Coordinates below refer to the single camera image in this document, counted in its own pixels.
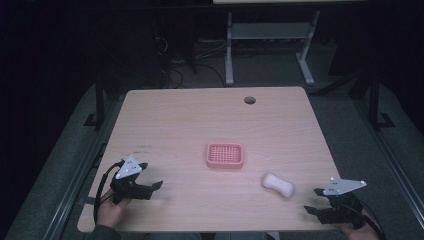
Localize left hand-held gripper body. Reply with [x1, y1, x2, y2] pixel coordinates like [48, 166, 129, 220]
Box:
[110, 154, 154, 205]

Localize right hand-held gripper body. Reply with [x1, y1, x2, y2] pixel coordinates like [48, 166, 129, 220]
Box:
[317, 177, 368, 230]

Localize person's right hand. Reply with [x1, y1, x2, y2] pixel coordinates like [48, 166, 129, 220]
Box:
[335, 209, 382, 240]

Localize person's left hand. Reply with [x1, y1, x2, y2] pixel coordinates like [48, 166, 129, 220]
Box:
[96, 188, 132, 230]

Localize white soap bar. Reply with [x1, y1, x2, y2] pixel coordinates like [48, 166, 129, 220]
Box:
[261, 172, 296, 200]

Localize black metal stand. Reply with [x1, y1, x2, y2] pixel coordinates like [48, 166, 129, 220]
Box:
[367, 66, 396, 131]
[83, 74, 108, 130]

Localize pink soap dish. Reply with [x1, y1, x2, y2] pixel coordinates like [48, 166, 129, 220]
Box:
[205, 142, 245, 170]

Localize white metal rack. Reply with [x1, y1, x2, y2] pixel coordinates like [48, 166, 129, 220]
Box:
[213, 0, 368, 86]

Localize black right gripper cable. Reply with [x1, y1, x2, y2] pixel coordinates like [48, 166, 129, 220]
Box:
[358, 199, 388, 240]

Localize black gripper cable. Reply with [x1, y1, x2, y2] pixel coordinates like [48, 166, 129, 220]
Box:
[93, 160, 125, 225]
[358, 199, 388, 240]

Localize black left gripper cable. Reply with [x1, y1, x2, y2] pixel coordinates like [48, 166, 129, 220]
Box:
[93, 160, 125, 225]

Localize metal floor rail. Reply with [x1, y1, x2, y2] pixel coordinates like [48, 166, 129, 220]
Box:
[42, 99, 113, 240]
[353, 99, 424, 218]

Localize black floor cable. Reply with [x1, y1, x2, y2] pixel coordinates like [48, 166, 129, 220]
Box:
[166, 62, 228, 89]

